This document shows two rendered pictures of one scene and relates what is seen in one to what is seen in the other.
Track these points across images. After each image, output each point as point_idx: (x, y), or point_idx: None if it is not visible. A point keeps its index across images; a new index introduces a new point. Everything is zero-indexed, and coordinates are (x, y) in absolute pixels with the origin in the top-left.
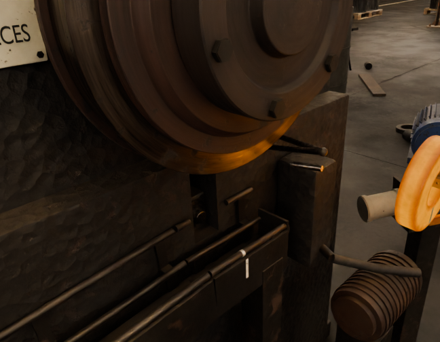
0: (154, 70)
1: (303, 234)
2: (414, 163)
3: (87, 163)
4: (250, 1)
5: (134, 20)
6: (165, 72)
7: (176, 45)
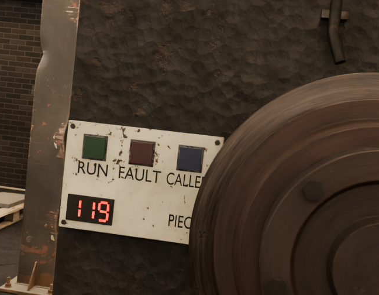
0: (238, 283)
1: None
2: None
3: None
4: (327, 256)
5: (233, 242)
6: (243, 288)
7: (259, 270)
